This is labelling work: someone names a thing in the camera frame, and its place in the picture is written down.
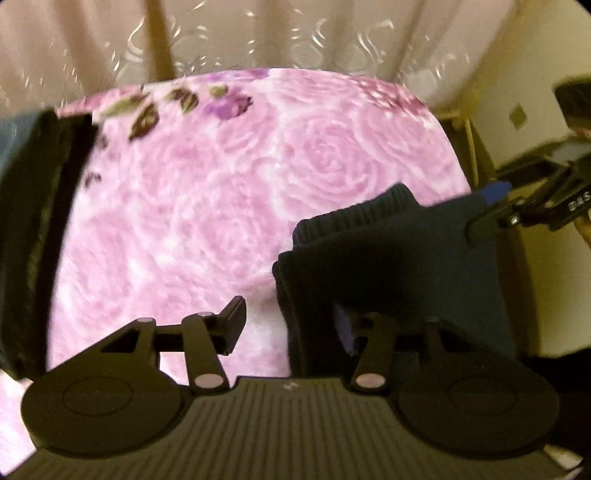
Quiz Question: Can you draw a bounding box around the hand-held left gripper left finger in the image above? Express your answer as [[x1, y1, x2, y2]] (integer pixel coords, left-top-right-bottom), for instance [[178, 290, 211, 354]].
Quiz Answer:
[[99, 295, 247, 393]]

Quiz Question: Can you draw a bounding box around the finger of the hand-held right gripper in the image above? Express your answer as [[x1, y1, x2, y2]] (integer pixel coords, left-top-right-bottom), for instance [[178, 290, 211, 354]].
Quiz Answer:
[[465, 196, 555, 244], [480, 154, 573, 205]]

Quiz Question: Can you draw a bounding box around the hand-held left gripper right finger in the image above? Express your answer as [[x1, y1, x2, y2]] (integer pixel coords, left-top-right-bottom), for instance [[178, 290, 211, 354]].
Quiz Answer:
[[335, 305, 495, 395]]

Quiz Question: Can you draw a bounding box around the dark navy sweater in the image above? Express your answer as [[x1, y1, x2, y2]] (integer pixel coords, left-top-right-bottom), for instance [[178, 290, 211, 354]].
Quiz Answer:
[[272, 183, 515, 379]]

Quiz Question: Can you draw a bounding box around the pink rose print blanket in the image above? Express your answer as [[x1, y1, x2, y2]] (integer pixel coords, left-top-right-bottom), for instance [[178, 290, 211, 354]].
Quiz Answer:
[[0, 68, 472, 462]]

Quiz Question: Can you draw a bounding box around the folded black garment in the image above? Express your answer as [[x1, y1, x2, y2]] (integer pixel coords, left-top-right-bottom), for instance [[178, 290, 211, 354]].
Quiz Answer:
[[0, 113, 100, 381]]

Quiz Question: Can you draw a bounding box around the beige embroidered curtain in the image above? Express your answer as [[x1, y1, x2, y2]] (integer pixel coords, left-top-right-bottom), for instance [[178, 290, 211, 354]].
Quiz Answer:
[[0, 0, 467, 125]]

